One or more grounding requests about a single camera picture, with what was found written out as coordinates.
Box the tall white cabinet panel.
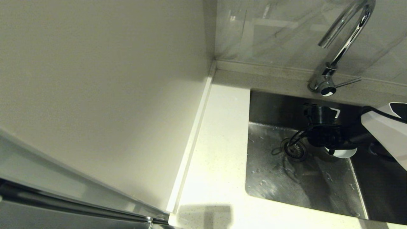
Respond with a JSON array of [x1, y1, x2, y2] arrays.
[[0, 0, 217, 214]]

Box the grey glossy appliance door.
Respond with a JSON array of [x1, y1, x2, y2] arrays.
[[0, 199, 153, 229]]

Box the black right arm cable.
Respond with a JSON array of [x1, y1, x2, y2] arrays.
[[287, 107, 407, 150]]

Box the dark bar door handle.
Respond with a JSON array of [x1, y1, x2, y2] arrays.
[[0, 179, 169, 226]]

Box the stainless steel sink basin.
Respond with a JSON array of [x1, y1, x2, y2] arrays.
[[245, 89, 407, 225]]

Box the metal sink drain strainer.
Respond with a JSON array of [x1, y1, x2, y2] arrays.
[[280, 138, 308, 163]]

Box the white ceramic bowl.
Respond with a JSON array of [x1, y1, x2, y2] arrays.
[[324, 146, 358, 159]]

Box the chrome gooseneck faucet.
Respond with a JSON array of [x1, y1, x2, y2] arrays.
[[308, 0, 376, 97]]

